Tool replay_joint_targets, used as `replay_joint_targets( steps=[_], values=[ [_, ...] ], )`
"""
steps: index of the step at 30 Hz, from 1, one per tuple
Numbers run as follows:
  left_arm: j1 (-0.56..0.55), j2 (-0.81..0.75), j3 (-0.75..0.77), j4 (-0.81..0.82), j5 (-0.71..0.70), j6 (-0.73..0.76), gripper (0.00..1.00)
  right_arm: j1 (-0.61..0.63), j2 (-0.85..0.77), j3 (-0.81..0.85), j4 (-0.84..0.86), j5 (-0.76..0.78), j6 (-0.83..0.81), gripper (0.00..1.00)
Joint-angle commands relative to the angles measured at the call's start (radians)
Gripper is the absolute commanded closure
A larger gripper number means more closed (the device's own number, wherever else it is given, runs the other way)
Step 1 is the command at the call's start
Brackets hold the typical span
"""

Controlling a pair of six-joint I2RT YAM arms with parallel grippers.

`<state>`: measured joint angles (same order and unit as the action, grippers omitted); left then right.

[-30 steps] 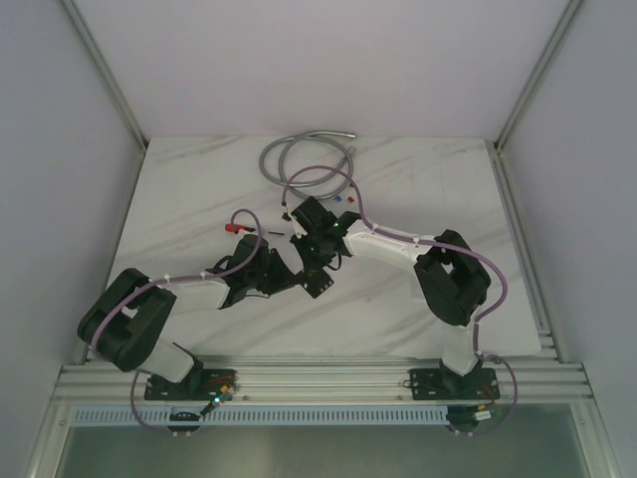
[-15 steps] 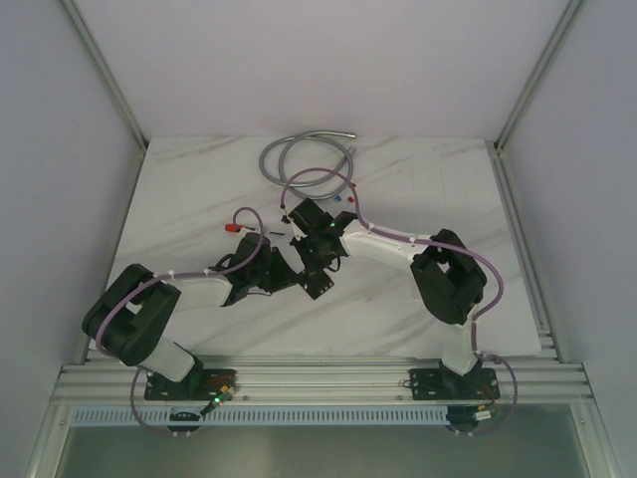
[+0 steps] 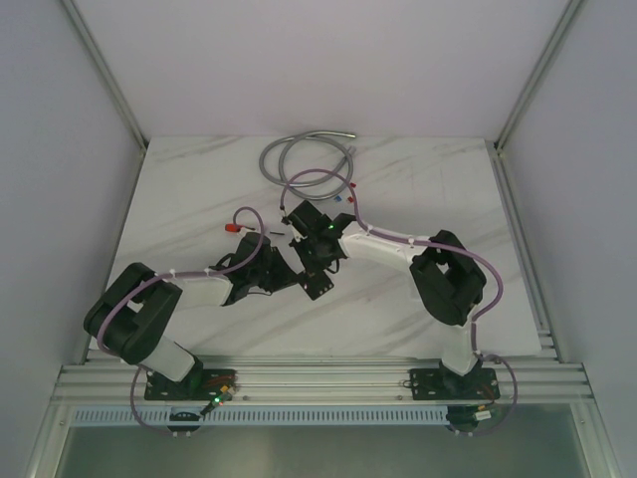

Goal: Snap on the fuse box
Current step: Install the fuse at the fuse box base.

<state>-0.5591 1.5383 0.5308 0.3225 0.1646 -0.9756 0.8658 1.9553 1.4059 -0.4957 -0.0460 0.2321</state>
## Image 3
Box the aluminium mounting rail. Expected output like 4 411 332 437
52 352 593 404

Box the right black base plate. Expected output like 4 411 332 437
406 366 501 401

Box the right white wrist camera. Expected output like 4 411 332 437
281 212 308 245

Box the red handled screwdriver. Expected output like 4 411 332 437
224 223 284 236

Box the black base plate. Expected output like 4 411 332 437
406 366 501 401
144 368 236 401

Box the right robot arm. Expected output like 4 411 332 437
282 201 487 397

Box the grey coiled hose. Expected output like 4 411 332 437
258 129 358 202

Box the black fuse box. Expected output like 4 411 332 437
300 271 333 301

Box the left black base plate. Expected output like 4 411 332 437
144 368 236 401

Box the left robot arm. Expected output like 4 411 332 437
84 232 298 400

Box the slotted cable duct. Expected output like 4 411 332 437
71 404 451 427

